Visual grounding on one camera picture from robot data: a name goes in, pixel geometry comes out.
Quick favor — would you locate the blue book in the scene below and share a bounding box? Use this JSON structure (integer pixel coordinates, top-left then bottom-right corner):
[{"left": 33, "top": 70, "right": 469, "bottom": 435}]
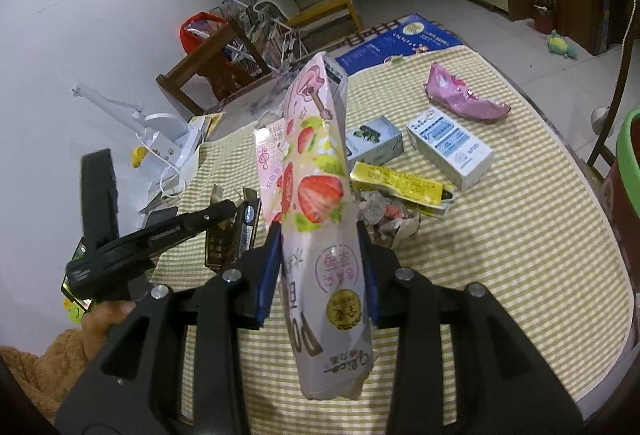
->
[{"left": 334, "top": 12, "right": 463, "bottom": 77}]

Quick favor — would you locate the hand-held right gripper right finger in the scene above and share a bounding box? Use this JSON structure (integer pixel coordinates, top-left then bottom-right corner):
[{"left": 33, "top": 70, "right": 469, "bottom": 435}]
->
[{"left": 355, "top": 217, "right": 586, "bottom": 435}]

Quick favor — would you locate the white folding rack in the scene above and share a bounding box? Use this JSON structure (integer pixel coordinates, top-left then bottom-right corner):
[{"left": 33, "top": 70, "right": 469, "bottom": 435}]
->
[{"left": 210, "top": 0, "right": 306, "bottom": 71}]

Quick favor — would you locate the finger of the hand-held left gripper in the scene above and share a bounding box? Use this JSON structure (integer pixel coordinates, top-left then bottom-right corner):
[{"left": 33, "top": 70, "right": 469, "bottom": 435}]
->
[
  {"left": 131, "top": 199, "right": 240, "bottom": 262},
  {"left": 79, "top": 149, "right": 122, "bottom": 250}
]

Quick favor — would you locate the yellow striped table cloth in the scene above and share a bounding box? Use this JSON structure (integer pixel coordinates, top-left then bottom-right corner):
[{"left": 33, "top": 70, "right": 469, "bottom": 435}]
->
[{"left": 150, "top": 42, "right": 636, "bottom": 426}]

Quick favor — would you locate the pink strawberry snack box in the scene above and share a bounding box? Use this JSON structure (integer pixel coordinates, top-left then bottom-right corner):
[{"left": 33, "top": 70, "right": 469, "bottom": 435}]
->
[{"left": 254, "top": 51, "right": 373, "bottom": 402}]

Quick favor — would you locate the black phone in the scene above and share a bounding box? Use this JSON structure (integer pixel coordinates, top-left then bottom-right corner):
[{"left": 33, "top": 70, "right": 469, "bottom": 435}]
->
[{"left": 147, "top": 208, "right": 180, "bottom": 228}]

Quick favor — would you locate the crumpled brown paper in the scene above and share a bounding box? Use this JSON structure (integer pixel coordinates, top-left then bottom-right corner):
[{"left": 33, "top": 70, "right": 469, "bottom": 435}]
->
[{"left": 350, "top": 190, "right": 423, "bottom": 250}]

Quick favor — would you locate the dark wooden chair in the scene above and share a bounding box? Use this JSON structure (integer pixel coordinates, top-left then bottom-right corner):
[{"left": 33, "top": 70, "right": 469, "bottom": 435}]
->
[{"left": 156, "top": 20, "right": 273, "bottom": 116}]

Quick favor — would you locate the carved wooden chair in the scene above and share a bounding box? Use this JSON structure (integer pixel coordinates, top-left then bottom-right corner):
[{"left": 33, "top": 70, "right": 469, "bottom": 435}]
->
[{"left": 585, "top": 0, "right": 640, "bottom": 176}]

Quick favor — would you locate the dark foil wrapper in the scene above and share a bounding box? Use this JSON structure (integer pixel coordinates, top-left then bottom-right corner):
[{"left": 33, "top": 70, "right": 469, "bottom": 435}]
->
[{"left": 205, "top": 185, "right": 263, "bottom": 273}]

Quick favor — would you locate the green plush toy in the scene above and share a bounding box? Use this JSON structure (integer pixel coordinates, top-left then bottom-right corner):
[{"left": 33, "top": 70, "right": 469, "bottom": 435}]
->
[{"left": 547, "top": 30, "right": 577, "bottom": 60}]

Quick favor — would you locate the flattened yellow carton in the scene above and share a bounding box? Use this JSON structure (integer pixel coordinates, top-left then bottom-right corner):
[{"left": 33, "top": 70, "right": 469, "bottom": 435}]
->
[{"left": 350, "top": 162, "right": 456, "bottom": 218}]

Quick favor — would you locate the person's left forearm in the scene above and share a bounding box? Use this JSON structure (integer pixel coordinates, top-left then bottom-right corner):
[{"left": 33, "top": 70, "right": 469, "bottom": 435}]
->
[{"left": 0, "top": 330, "right": 113, "bottom": 435}]

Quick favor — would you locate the white desk lamp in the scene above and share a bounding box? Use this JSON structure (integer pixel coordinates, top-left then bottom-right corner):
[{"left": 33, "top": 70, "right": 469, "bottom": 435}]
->
[{"left": 72, "top": 85, "right": 203, "bottom": 216}]

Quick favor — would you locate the red bag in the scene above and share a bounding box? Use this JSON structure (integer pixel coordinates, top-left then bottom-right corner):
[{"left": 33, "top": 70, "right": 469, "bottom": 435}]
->
[{"left": 180, "top": 12, "right": 236, "bottom": 101}]

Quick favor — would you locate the white blue milk carton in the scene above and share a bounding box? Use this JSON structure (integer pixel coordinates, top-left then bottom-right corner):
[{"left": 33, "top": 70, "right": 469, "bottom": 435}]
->
[{"left": 405, "top": 108, "right": 495, "bottom": 193}]

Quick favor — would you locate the person's left hand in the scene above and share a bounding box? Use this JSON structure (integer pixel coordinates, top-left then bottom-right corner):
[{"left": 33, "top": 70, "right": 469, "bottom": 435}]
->
[{"left": 82, "top": 300, "right": 136, "bottom": 361}]

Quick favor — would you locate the yellow booklet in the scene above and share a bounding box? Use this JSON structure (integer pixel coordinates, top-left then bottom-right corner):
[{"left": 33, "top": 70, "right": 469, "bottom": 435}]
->
[{"left": 187, "top": 112, "right": 226, "bottom": 141}]

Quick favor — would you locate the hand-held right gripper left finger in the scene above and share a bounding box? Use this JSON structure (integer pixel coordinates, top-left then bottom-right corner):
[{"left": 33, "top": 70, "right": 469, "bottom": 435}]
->
[{"left": 55, "top": 220, "right": 283, "bottom": 435}]

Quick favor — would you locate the pink plastic wrapper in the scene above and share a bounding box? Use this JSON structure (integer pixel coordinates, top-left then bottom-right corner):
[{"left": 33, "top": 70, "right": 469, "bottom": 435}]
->
[{"left": 424, "top": 62, "right": 512, "bottom": 123}]

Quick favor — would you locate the small red floor bin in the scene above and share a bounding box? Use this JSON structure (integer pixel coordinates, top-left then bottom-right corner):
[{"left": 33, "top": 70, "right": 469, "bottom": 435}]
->
[{"left": 532, "top": 4, "right": 556, "bottom": 33}]

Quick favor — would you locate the yellow wooden bench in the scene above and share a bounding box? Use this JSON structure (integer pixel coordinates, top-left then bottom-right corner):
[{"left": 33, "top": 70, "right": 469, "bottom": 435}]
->
[{"left": 287, "top": 0, "right": 363, "bottom": 48}]

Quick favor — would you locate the blue grey carton box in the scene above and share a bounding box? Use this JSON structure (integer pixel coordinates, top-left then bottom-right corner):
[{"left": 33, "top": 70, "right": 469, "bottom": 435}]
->
[{"left": 345, "top": 115, "right": 405, "bottom": 166}]

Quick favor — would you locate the red bin with green rim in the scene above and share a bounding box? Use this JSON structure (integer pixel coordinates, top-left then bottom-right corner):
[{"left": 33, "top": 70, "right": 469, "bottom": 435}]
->
[{"left": 602, "top": 108, "right": 640, "bottom": 276}]

